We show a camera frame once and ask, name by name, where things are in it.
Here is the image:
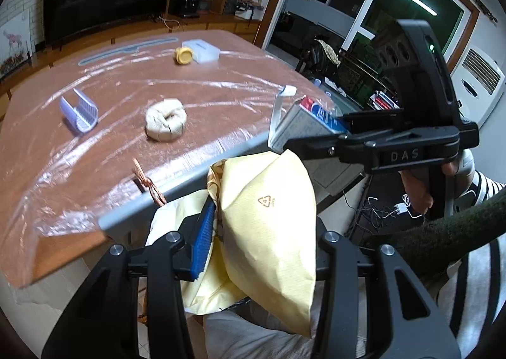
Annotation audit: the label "printed carton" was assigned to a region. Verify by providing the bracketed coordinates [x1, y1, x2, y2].
[268, 96, 352, 152]

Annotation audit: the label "blue and white leaflet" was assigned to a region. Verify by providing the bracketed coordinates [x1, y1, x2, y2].
[59, 88, 99, 135]

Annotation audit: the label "grey-blue strip on cover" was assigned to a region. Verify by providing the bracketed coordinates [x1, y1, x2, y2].
[78, 37, 177, 66]

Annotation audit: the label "person's right forearm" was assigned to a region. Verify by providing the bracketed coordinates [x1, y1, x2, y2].
[361, 187, 506, 276]

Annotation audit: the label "striped shirt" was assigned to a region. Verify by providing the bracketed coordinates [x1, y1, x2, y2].
[431, 169, 506, 359]

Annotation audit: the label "dark chair with cushion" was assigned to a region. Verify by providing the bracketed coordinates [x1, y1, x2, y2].
[299, 37, 341, 76]

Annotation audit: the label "wooden wall cabinet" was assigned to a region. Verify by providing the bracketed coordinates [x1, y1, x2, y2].
[0, 0, 301, 107]

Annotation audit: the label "yellow plastic cap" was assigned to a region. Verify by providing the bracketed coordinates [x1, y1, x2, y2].
[175, 46, 195, 65]

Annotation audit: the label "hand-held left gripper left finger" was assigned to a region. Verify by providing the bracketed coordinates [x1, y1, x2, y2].
[41, 197, 218, 359]

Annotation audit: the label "person's right hand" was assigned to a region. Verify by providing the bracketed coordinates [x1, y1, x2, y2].
[398, 168, 434, 214]

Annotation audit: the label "giraffe picture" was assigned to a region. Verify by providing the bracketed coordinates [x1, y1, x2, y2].
[0, 9, 32, 63]

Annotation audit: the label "white plastic strip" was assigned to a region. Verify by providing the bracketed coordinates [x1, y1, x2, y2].
[272, 85, 298, 134]

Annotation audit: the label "white device with black straps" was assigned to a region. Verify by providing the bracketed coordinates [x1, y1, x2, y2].
[235, 1, 263, 22]

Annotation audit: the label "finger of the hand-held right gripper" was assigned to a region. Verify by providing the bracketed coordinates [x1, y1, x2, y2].
[336, 111, 404, 134]
[284, 132, 370, 164]

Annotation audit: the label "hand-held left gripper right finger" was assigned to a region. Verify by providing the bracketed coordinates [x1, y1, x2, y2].
[310, 230, 461, 359]

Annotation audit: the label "yellow paper bag with rope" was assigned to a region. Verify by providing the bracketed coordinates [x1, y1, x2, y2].
[132, 149, 317, 338]

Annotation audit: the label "white air conditioner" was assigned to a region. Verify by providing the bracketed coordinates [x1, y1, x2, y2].
[451, 46, 506, 126]

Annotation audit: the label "framed flower painting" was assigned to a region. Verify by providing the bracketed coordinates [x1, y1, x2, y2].
[0, 54, 30, 80]

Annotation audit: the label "grey trousers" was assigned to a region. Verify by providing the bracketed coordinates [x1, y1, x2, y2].
[203, 296, 329, 359]

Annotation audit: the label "white charger with cables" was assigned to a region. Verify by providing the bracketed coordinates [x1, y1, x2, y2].
[344, 185, 424, 234]

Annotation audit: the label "white plastic box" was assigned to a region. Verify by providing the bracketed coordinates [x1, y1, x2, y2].
[182, 39, 220, 64]

